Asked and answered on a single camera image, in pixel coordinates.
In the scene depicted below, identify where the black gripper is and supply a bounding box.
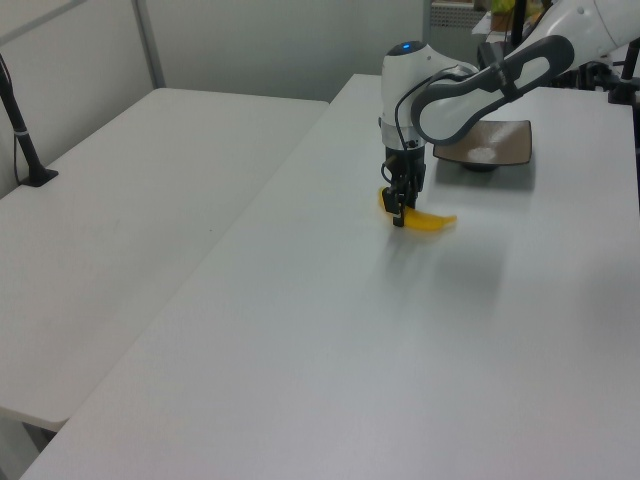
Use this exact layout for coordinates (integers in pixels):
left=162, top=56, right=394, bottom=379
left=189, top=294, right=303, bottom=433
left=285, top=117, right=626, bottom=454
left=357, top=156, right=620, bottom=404
left=383, top=143, right=428, bottom=229

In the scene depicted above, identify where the yellow banana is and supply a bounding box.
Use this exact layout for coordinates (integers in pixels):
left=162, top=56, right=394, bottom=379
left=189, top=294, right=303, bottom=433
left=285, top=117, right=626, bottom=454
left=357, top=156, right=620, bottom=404
left=376, top=187, right=459, bottom=234

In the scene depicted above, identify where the brown square ceramic plate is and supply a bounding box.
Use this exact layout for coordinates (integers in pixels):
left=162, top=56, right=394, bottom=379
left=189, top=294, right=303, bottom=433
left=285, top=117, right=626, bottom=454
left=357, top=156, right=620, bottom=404
left=432, top=119, right=535, bottom=174

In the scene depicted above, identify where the perforated grey metal cabinet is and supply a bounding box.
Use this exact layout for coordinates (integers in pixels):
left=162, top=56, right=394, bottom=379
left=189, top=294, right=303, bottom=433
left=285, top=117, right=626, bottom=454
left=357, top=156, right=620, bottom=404
left=422, top=0, right=484, bottom=79

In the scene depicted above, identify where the black electronics box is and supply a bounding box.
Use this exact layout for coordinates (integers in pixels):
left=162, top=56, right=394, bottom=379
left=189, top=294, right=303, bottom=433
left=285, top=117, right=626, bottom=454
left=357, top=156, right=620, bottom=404
left=547, top=60, right=612, bottom=92

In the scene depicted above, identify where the black clamp stand with pole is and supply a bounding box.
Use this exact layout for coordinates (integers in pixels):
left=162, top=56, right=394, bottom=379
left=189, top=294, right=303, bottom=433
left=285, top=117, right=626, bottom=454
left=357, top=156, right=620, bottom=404
left=606, top=39, right=640, bottom=106

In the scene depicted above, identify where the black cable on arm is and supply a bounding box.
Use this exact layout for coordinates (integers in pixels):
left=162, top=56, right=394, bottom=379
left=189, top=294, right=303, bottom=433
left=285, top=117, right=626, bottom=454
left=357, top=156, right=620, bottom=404
left=393, top=63, right=469, bottom=151

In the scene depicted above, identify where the grey metal partition post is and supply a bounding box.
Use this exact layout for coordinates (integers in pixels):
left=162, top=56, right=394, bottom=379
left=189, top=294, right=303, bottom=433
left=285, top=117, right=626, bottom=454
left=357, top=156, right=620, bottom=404
left=132, top=0, right=167, bottom=90

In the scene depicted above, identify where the black camera stand pole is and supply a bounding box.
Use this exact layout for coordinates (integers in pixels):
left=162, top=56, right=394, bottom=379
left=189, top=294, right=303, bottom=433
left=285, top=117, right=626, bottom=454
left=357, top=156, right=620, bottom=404
left=0, top=52, right=60, bottom=188

